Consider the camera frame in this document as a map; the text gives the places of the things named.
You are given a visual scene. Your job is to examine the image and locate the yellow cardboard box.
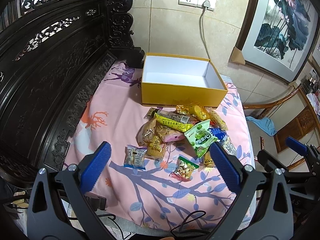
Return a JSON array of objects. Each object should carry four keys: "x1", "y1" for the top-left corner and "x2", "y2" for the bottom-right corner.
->
[{"x1": 141, "y1": 53, "x2": 228, "y2": 108}]

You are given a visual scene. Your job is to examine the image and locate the black cable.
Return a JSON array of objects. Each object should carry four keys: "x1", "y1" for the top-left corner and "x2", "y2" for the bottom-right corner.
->
[{"x1": 94, "y1": 209, "x2": 208, "y2": 240}]

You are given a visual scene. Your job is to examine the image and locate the pink cracker bag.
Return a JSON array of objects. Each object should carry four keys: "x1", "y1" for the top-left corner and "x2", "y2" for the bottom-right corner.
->
[{"x1": 155, "y1": 123, "x2": 185, "y2": 142}]

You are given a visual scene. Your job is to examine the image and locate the pink patterned tablecloth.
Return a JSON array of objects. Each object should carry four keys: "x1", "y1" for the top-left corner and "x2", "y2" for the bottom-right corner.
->
[{"x1": 60, "y1": 60, "x2": 257, "y2": 233}]

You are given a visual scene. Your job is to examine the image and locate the wooden armchair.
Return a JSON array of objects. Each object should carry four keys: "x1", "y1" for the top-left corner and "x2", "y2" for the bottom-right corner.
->
[{"x1": 245, "y1": 88, "x2": 319, "y2": 172}]

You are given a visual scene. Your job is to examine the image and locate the dark carved wooden furniture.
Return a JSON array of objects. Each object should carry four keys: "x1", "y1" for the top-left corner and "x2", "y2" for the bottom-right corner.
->
[{"x1": 1, "y1": 0, "x2": 144, "y2": 189}]

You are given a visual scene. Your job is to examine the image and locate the blue cloth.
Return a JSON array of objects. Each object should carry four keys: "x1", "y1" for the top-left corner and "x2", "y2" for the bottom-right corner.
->
[{"x1": 246, "y1": 116, "x2": 277, "y2": 137}]

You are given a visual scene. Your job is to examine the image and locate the orange striped snack packet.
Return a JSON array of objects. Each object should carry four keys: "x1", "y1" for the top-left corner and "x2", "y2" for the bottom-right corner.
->
[{"x1": 207, "y1": 108, "x2": 228, "y2": 131}]

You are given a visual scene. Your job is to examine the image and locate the white purple snack packet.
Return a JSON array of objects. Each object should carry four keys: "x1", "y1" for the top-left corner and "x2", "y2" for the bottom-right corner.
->
[{"x1": 124, "y1": 145, "x2": 147, "y2": 170}]

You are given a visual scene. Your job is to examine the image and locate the brown bread packet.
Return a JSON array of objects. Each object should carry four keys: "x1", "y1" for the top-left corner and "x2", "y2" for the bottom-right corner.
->
[{"x1": 136, "y1": 118, "x2": 166, "y2": 160}]

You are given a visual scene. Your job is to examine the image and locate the white power cable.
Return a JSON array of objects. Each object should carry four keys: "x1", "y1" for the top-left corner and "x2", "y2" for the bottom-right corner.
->
[{"x1": 198, "y1": 6, "x2": 211, "y2": 59}]

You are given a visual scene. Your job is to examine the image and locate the golden yellow cake packet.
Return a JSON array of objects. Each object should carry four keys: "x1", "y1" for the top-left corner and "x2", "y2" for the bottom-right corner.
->
[{"x1": 176, "y1": 104, "x2": 210, "y2": 121}]

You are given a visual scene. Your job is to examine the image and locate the green ball biscuit bag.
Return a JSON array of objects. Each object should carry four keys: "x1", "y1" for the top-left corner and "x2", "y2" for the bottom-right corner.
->
[{"x1": 170, "y1": 156, "x2": 199, "y2": 182}]

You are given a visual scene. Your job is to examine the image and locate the yellow rice cracker bar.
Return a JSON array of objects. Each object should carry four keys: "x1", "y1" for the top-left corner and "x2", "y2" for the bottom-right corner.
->
[{"x1": 155, "y1": 113, "x2": 194, "y2": 133}]

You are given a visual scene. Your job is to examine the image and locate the clear long snack tube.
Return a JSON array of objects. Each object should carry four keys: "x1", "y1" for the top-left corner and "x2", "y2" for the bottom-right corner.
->
[{"x1": 144, "y1": 107, "x2": 190, "y2": 124}]

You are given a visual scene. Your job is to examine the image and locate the white socket with plug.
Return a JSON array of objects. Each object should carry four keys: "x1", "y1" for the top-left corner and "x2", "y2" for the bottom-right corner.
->
[{"x1": 197, "y1": 0, "x2": 217, "y2": 11}]

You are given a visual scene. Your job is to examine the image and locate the green snack bag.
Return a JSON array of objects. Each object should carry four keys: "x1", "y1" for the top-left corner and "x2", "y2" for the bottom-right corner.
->
[{"x1": 184, "y1": 120, "x2": 218, "y2": 158}]

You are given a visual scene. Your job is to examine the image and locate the small orange snack packet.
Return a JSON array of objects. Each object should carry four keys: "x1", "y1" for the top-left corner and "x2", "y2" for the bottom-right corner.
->
[{"x1": 203, "y1": 151, "x2": 215, "y2": 168}]

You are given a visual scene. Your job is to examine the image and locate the framed lotus painting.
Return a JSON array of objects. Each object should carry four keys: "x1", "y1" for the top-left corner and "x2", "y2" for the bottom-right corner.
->
[{"x1": 230, "y1": 0, "x2": 319, "y2": 83}]

